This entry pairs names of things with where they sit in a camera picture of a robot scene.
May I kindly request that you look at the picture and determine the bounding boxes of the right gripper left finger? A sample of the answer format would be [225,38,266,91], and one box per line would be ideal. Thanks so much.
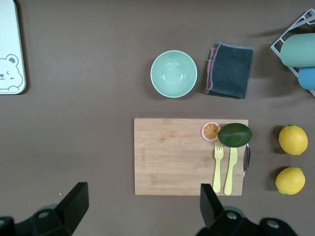
[14,181,89,236]

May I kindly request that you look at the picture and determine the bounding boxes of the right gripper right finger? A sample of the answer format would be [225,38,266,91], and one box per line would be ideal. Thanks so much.
[195,183,298,236]

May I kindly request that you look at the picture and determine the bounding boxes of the yellow plastic fork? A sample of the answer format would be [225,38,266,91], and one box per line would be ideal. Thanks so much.
[213,142,224,194]

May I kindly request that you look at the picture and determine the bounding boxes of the yellow plastic knife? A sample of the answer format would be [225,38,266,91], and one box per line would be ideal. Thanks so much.
[223,147,238,196]

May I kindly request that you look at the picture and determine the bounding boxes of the wooden cutting board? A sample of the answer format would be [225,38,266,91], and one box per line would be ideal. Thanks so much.
[134,118,252,197]

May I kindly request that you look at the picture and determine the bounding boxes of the dark green avocado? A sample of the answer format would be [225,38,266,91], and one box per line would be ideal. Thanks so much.
[217,122,253,148]

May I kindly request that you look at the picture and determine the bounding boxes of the yellow lemon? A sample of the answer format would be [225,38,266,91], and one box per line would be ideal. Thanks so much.
[278,124,309,156]
[275,167,306,196]

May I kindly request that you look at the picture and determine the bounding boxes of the orange slice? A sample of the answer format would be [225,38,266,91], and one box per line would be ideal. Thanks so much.
[201,121,221,142]

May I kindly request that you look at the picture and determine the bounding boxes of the pink folded cloth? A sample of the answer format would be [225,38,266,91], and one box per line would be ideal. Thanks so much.
[208,48,218,90]

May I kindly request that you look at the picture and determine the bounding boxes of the dark grey folded cloth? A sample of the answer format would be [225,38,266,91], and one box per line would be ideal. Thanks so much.
[206,42,254,100]

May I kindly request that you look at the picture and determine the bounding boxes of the light green bowl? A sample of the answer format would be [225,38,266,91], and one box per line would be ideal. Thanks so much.
[150,50,198,99]

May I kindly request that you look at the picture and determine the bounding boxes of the blue cup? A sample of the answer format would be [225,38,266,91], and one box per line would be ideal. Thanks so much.
[297,66,315,90]

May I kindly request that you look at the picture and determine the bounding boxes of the cream bear print tray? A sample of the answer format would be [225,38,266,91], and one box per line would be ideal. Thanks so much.
[0,0,27,95]

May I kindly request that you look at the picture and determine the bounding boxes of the pale green cup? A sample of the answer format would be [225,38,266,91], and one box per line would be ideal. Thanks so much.
[281,33,315,67]

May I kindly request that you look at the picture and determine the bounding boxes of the white wire rack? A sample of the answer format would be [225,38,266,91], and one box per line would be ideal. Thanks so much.
[270,8,315,97]

